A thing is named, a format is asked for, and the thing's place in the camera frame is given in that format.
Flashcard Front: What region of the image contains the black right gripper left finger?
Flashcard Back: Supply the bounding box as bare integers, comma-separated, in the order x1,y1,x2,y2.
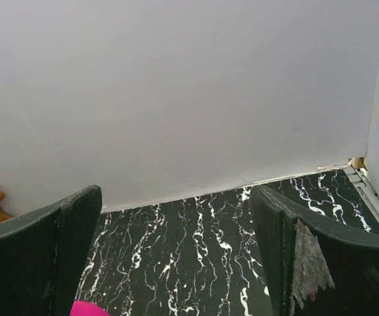
0,185,102,315

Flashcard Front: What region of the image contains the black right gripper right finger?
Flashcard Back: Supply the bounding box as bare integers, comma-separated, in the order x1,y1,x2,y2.
249,185,379,315

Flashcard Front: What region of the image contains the pink wine glass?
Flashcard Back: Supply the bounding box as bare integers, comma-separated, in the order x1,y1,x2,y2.
70,300,110,316

